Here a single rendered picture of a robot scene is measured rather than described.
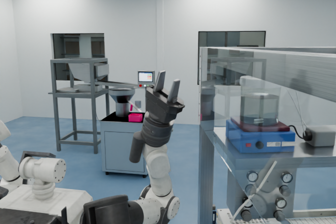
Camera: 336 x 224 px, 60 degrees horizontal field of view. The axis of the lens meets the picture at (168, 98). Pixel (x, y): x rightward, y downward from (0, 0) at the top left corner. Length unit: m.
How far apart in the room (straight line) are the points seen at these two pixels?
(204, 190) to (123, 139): 2.52
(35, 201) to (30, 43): 6.71
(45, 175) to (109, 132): 3.02
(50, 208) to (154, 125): 0.35
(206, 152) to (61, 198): 0.68
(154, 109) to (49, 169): 0.33
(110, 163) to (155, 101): 3.26
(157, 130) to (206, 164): 0.60
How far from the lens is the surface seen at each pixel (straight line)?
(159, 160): 0.87
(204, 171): 1.38
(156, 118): 0.80
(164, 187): 1.02
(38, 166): 0.91
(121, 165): 3.98
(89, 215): 0.87
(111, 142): 3.91
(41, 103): 7.58
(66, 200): 0.91
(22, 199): 0.97
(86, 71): 4.72
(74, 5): 6.99
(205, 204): 1.46
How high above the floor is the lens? 1.75
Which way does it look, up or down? 11 degrees down
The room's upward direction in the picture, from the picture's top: straight up
